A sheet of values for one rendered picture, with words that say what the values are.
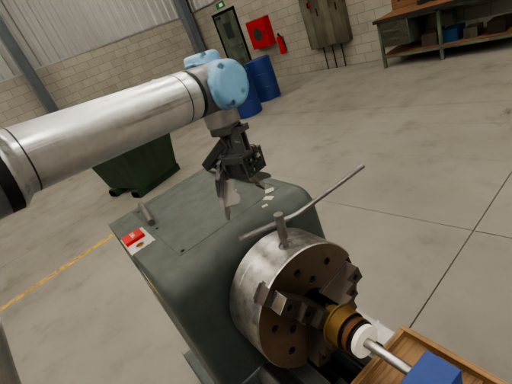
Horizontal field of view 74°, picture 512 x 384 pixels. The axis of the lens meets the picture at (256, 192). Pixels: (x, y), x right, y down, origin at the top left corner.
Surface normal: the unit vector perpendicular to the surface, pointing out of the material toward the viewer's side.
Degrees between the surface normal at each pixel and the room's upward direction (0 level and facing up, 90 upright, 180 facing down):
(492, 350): 0
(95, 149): 113
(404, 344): 0
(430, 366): 0
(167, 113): 103
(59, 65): 90
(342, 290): 9
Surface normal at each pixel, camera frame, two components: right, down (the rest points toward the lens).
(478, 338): -0.34, -0.83
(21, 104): 0.64, 0.14
